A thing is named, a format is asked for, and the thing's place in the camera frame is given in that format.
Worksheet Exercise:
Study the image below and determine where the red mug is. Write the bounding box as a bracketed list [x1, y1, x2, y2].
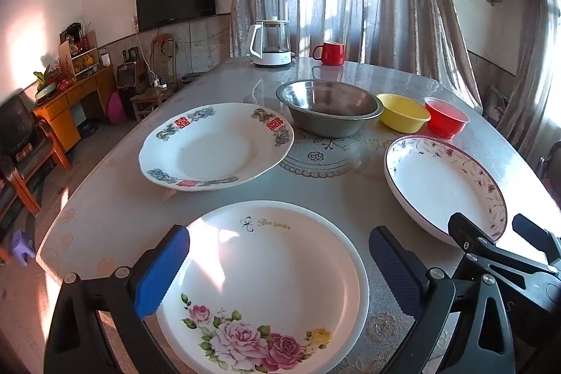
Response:
[311, 42, 346, 67]

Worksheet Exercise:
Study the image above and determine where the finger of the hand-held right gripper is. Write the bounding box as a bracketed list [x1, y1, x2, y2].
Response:
[447, 213, 500, 265]
[512, 213, 561, 266]

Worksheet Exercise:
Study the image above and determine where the grey sack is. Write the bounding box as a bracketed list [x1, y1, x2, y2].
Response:
[484, 85, 509, 125]

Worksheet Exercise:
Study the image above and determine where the wooden chair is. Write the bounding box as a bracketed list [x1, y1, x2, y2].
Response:
[130, 33, 180, 123]

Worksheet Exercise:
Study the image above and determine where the white plate with pink roses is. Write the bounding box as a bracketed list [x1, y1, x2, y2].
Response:
[157, 200, 370, 374]

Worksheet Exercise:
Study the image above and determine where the purple plastic stool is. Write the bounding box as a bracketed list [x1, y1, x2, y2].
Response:
[9, 230, 36, 267]

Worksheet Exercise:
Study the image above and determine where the white electric glass kettle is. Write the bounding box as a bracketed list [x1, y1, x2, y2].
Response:
[246, 16, 295, 69]

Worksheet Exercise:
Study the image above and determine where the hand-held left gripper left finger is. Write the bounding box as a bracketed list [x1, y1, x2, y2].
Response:
[44, 225, 191, 374]

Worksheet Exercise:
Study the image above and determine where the dark round-back chair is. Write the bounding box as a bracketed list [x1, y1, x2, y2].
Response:
[537, 142, 561, 182]

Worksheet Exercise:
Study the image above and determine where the orange wooden cabinet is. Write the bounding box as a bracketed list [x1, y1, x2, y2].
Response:
[33, 65, 117, 153]

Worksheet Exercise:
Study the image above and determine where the red plastic bowl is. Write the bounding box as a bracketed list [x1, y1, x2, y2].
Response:
[423, 96, 471, 139]

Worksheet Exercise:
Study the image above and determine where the pink bag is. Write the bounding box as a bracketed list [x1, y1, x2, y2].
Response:
[107, 92, 127, 125]

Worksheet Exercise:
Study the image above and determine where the narrow grey sheer curtain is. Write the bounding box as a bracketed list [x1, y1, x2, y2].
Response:
[495, 0, 561, 147]

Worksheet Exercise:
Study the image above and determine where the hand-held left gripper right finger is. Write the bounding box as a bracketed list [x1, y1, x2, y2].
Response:
[368, 226, 516, 374]

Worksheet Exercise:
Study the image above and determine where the scalloped plate red blue print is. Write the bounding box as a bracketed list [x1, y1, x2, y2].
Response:
[138, 102, 295, 193]

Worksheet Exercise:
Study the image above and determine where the small shelf with ornaments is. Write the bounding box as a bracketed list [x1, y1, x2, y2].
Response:
[59, 22, 99, 79]

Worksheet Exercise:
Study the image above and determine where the black armchair with wooden frame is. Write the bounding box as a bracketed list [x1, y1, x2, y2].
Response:
[0, 94, 73, 217]

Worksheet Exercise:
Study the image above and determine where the white plate purple floral rim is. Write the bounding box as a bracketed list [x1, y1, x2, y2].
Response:
[384, 135, 508, 247]

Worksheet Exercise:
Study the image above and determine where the stainless steel bowl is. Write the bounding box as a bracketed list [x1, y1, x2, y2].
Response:
[276, 80, 384, 138]

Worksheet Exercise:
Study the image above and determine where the potted green plant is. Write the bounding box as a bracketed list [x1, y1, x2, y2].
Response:
[33, 65, 59, 101]

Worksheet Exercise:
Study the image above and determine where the yellow plastic bowl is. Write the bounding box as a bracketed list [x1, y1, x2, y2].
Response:
[376, 93, 432, 134]

